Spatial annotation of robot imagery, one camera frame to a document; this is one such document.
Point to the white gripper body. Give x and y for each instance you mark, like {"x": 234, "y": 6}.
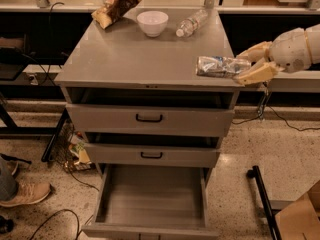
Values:
{"x": 289, "y": 51}

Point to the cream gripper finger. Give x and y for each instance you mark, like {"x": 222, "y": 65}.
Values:
{"x": 256, "y": 52}
{"x": 260, "y": 72}

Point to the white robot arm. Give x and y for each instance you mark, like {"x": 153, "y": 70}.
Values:
{"x": 314, "y": 41}

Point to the grey drawer cabinet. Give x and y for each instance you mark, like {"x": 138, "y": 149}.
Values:
{"x": 123, "y": 57}

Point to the grey top drawer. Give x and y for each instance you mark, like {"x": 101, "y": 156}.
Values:
{"x": 152, "y": 112}

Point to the grey drawer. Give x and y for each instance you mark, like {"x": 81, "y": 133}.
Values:
{"x": 153, "y": 150}
{"x": 152, "y": 112}
{"x": 138, "y": 202}

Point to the grey middle drawer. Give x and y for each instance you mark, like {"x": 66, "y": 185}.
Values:
{"x": 153, "y": 150}

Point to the grey bottom drawer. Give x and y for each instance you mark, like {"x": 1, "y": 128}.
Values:
{"x": 138, "y": 202}

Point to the clear plastic water bottle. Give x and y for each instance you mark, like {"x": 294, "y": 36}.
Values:
{"x": 191, "y": 24}

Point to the black metal stand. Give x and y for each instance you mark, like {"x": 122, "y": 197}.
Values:
{"x": 254, "y": 173}

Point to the white bowl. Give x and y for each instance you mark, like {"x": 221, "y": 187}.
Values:
{"x": 152, "y": 23}

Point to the brown chip bag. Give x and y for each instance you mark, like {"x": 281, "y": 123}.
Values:
{"x": 112, "y": 11}

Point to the cardboard box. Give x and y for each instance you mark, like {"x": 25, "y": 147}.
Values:
{"x": 300, "y": 219}

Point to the tan sneaker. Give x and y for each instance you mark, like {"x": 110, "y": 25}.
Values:
{"x": 28, "y": 194}

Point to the wire basket with items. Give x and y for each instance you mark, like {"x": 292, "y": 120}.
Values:
{"x": 69, "y": 151}

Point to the black table leg frame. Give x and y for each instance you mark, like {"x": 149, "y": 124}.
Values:
{"x": 11, "y": 129}

